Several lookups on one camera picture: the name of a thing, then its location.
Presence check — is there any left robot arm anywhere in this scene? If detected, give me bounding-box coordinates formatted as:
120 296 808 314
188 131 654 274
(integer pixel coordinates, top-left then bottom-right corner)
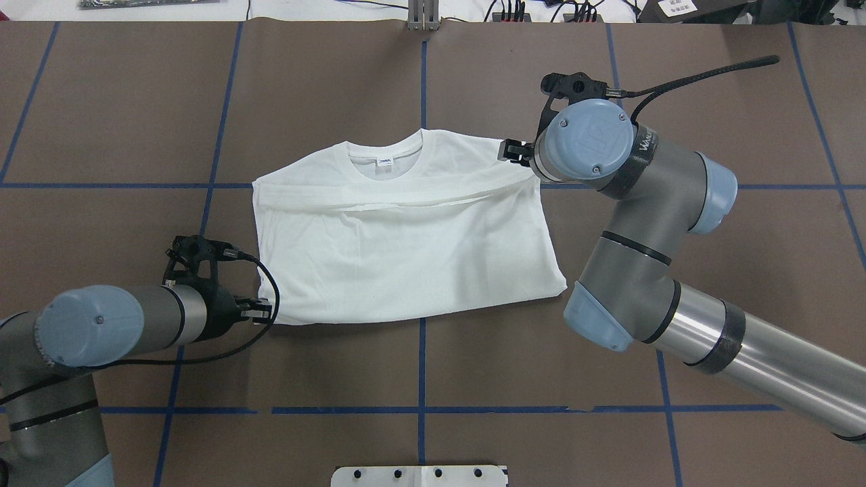
2 285 279 486

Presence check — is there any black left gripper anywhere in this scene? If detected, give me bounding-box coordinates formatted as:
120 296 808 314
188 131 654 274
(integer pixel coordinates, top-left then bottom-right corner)
200 284 273 340

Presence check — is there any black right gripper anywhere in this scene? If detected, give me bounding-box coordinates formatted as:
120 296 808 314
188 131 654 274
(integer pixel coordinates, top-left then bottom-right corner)
499 139 539 173

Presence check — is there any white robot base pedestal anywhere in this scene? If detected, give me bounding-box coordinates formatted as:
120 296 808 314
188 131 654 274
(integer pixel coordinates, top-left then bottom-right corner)
330 465 510 486

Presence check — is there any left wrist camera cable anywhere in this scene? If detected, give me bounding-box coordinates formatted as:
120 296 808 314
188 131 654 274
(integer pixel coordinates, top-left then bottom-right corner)
0 250 281 407

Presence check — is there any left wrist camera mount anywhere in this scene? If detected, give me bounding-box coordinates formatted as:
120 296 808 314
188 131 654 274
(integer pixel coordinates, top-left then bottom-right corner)
162 235 241 286

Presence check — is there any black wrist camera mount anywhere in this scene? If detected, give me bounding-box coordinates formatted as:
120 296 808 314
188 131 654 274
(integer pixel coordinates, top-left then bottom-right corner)
537 72 608 136

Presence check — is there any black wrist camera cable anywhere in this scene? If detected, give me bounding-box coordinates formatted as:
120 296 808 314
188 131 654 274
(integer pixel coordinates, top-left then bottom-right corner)
606 55 781 126

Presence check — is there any white long-sleeve printed shirt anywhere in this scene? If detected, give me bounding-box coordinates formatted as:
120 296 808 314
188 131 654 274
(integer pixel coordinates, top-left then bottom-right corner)
252 129 567 325

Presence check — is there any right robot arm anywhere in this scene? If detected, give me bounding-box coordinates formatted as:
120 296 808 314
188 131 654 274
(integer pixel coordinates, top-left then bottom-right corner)
499 99 865 447

